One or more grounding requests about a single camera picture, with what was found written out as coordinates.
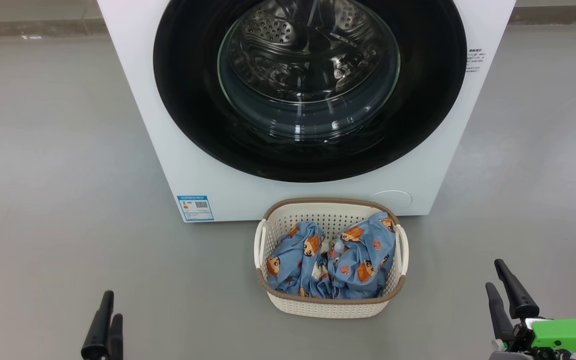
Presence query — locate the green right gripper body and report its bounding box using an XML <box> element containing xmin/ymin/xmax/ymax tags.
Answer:
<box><xmin>490</xmin><ymin>318</ymin><xmax>576</xmax><ymax>360</ymax></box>

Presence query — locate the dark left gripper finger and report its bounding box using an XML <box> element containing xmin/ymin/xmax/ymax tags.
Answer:
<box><xmin>81</xmin><ymin>290</ymin><xmax>115</xmax><ymax>360</ymax></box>
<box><xmin>108</xmin><ymin>313</ymin><xmax>124</xmax><ymax>360</ymax></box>

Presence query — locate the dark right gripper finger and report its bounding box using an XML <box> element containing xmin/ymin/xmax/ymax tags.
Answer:
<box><xmin>485</xmin><ymin>282</ymin><xmax>516</xmax><ymax>342</ymax></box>
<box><xmin>494</xmin><ymin>259</ymin><xmax>540</xmax><ymax>320</ymax></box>

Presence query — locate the blue cartoon print garment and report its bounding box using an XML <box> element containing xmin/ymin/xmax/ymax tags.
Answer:
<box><xmin>325</xmin><ymin>211</ymin><xmax>397</xmax><ymax>300</ymax></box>
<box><xmin>265</xmin><ymin>221</ymin><xmax>328</xmax><ymax>297</ymax></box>

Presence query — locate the black glass washer door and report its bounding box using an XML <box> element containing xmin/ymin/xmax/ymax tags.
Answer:
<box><xmin>153</xmin><ymin>0</ymin><xmax>468</xmax><ymax>183</ymax></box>

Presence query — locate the white front-load washing machine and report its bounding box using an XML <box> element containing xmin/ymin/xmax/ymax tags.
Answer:
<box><xmin>97</xmin><ymin>0</ymin><xmax>517</xmax><ymax>223</ymax></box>

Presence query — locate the blue energy label sticker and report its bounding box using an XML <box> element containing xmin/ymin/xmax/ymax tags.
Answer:
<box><xmin>177</xmin><ymin>195</ymin><xmax>215</xmax><ymax>222</ymax></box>

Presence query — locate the round white filter cover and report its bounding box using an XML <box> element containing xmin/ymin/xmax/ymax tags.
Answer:
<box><xmin>369</xmin><ymin>189</ymin><xmax>413</xmax><ymax>211</ymax></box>

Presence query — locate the cream perforated laundry basket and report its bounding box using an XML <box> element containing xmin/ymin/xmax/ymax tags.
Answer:
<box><xmin>253</xmin><ymin>197</ymin><xmax>410</xmax><ymax>319</ymax></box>

